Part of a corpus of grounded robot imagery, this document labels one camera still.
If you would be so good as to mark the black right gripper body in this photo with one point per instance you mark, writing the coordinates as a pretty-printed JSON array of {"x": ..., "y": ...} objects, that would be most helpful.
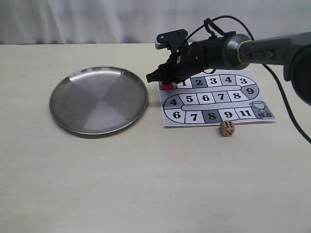
[{"x": 212, "y": 53}]

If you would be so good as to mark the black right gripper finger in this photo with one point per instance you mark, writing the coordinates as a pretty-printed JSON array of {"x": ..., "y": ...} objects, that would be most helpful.
[
  {"x": 161, "y": 74},
  {"x": 176, "y": 77}
]

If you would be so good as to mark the red cylinder game piece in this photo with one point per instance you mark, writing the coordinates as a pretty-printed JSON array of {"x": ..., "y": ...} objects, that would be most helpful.
[{"x": 166, "y": 86}]

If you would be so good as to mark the wooden die black pips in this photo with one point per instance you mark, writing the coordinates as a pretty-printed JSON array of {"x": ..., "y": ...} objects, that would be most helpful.
[{"x": 227, "y": 128}]

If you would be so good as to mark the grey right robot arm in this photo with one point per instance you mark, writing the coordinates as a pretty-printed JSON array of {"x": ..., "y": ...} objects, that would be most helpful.
[{"x": 293, "y": 52}]

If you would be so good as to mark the printed paper game board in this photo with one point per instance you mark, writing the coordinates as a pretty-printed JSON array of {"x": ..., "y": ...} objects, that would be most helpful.
[{"x": 208, "y": 99}]

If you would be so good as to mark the round stainless steel plate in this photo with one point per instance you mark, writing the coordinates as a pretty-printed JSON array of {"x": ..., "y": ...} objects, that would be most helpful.
[{"x": 98, "y": 101}]

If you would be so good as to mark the white fabric curtain backdrop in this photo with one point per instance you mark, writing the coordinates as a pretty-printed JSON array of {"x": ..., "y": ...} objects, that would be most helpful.
[{"x": 140, "y": 21}]

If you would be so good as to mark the black wrist camera on gripper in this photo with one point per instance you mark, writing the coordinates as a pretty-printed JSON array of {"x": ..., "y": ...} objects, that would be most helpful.
[{"x": 173, "y": 40}]

